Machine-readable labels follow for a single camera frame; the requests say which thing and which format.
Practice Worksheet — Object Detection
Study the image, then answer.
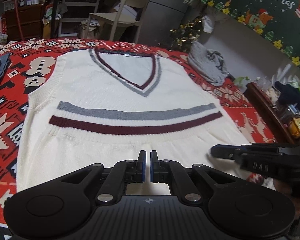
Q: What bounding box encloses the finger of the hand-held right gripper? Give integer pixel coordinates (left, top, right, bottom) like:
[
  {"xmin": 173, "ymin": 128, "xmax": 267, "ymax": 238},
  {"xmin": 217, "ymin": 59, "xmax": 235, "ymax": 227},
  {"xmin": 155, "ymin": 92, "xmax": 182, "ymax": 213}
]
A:
[{"xmin": 211, "ymin": 143, "xmax": 298, "ymax": 165}]

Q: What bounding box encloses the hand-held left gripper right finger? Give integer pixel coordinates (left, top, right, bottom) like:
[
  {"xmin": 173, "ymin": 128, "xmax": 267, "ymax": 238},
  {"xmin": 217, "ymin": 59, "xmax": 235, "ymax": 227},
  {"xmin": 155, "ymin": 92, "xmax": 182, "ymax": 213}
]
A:
[{"xmin": 150, "ymin": 150, "xmax": 235, "ymax": 206}]

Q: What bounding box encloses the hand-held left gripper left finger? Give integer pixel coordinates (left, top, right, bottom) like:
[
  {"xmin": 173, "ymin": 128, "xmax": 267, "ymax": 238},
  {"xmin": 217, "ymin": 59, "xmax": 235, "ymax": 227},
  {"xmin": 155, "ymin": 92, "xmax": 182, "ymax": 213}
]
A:
[{"xmin": 62, "ymin": 150, "xmax": 147, "ymax": 206}]

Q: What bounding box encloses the white knit vest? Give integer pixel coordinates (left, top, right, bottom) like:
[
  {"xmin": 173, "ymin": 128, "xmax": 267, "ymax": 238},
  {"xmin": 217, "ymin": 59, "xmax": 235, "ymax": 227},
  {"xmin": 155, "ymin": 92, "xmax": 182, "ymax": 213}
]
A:
[{"xmin": 16, "ymin": 47, "xmax": 277, "ymax": 193}]

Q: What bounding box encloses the yellow bear jar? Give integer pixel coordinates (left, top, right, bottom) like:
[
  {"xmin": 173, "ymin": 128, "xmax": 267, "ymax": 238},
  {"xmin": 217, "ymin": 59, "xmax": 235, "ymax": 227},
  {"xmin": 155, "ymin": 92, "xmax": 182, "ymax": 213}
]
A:
[{"xmin": 289, "ymin": 116, "xmax": 300, "ymax": 138}]

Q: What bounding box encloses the red patterned blanket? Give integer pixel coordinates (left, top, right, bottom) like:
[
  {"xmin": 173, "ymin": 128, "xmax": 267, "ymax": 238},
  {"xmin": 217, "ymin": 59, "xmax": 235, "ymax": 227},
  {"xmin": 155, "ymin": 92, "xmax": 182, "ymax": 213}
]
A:
[{"xmin": 0, "ymin": 37, "xmax": 278, "ymax": 240}]

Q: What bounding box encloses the wooden nightstand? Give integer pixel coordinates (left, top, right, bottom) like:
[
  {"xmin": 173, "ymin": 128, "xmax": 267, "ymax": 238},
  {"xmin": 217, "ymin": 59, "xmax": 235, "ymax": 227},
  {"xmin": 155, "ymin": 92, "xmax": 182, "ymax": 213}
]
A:
[{"xmin": 245, "ymin": 81, "xmax": 300, "ymax": 145}]

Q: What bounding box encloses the green plant sprig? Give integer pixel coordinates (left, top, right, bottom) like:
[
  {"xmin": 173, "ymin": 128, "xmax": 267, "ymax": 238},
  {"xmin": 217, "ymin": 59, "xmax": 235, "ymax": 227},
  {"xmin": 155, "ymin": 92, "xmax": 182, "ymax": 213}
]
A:
[{"xmin": 234, "ymin": 76, "xmax": 252, "ymax": 87}]

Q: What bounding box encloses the dark blue knit hat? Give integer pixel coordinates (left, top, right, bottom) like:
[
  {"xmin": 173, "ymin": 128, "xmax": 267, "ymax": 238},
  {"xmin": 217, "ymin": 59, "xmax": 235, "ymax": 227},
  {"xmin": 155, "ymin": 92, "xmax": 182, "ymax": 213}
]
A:
[{"xmin": 275, "ymin": 80, "xmax": 300, "ymax": 110}]

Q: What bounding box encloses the row of clear glasses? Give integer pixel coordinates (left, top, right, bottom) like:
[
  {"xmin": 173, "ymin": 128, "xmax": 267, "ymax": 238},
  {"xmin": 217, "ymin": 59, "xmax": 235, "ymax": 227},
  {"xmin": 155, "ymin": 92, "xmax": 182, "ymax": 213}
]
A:
[{"xmin": 256, "ymin": 76, "xmax": 273, "ymax": 90}]

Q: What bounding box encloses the grey knit sweater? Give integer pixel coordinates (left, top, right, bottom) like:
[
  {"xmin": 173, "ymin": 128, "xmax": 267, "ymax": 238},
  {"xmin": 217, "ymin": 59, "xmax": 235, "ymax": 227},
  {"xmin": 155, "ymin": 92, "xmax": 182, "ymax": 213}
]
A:
[{"xmin": 187, "ymin": 41, "xmax": 230, "ymax": 86}]

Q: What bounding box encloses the small Christmas tree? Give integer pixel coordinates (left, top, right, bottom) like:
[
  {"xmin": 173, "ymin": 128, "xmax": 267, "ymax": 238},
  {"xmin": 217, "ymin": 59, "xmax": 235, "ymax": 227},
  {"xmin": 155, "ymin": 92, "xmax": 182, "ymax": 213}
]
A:
[{"xmin": 170, "ymin": 17, "xmax": 203, "ymax": 53}]

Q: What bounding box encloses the white hanging cloth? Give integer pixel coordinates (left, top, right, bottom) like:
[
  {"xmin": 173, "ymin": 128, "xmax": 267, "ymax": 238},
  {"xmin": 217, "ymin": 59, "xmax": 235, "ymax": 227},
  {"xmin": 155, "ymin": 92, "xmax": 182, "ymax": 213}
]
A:
[{"xmin": 201, "ymin": 15, "xmax": 215, "ymax": 33}]

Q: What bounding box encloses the white laundry bag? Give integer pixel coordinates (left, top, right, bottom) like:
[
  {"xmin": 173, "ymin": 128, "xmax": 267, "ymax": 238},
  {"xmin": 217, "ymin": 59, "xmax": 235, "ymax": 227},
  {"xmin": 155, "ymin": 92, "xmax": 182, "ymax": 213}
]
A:
[{"xmin": 80, "ymin": 19, "xmax": 99, "ymax": 39}]

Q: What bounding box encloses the beige plastic chair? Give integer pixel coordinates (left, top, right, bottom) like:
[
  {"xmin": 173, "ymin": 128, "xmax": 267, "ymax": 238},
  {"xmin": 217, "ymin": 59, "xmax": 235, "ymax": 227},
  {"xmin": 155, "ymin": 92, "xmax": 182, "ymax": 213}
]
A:
[{"xmin": 86, "ymin": 0, "xmax": 156, "ymax": 42}]

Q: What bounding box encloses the grey refrigerator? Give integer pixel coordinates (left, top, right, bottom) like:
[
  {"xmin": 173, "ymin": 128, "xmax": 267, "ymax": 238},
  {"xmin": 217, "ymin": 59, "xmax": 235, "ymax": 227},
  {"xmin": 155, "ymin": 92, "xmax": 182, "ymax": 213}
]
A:
[{"xmin": 137, "ymin": 0, "xmax": 203, "ymax": 25}]

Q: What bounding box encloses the black desk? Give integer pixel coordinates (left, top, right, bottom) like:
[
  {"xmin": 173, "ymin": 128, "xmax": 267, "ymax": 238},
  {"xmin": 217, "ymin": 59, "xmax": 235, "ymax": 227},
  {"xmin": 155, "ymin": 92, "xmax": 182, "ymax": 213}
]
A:
[{"xmin": 44, "ymin": 0, "xmax": 130, "ymax": 39}]

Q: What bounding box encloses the wooden drawer chest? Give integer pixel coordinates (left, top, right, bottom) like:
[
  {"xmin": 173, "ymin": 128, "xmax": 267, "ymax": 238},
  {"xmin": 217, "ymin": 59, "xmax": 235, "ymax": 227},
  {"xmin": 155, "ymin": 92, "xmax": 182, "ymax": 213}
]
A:
[{"xmin": 5, "ymin": 4, "xmax": 44, "ymax": 40}]

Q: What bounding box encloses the red broom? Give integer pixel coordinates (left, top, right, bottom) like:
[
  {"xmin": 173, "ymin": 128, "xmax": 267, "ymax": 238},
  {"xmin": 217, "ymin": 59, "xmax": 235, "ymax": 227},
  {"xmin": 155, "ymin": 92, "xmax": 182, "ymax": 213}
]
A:
[{"xmin": 15, "ymin": 0, "xmax": 24, "ymax": 40}]

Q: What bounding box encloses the red white carton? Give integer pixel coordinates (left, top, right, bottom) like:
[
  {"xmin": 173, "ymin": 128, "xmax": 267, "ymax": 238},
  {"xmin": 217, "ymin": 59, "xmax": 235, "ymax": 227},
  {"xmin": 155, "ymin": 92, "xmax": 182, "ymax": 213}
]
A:
[{"xmin": 0, "ymin": 17, "xmax": 8, "ymax": 37}]

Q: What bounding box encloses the green Christmas wall banner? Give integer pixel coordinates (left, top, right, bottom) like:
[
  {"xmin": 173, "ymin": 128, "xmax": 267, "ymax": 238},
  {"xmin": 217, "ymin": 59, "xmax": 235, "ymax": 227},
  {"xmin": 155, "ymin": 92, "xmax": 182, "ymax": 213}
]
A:
[{"xmin": 194, "ymin": 0, "xmax": 300, "ymax": 78}]

